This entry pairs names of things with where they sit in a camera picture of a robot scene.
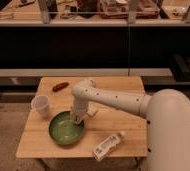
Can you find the green ceramic bowl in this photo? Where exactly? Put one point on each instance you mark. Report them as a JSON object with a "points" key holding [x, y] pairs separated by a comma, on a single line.
{"points": [[63, 130]]}

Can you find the white labelled plastic bottle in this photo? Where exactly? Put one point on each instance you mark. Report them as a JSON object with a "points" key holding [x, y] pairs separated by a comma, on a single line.
{"points": [[107, 145]]}

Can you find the wooden folding table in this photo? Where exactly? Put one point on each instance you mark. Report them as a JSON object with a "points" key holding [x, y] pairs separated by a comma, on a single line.
{"points": [[35, 141]]}

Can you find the black equipment on right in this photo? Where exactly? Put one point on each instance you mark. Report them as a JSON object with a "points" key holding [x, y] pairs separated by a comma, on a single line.
{"points": [[180, 68]]}

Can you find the white plastic cup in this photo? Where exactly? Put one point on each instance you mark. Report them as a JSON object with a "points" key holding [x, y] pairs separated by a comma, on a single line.
{"points": [[41, 105]]}

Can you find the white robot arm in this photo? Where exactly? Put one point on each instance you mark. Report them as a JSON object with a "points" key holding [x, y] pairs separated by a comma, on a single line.
{"points": [[167, 115]]}

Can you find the brown sausage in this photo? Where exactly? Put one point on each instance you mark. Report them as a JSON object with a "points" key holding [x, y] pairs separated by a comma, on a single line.
{"points": [[60, 86]]}

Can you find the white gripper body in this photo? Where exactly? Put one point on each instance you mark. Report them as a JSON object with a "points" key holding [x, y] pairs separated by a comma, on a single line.
{"points": [[79, 108]]}

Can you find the long wooden shelf bench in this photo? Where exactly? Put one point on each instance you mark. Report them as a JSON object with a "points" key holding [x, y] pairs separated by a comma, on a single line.
{"points": [[10, 77]]}

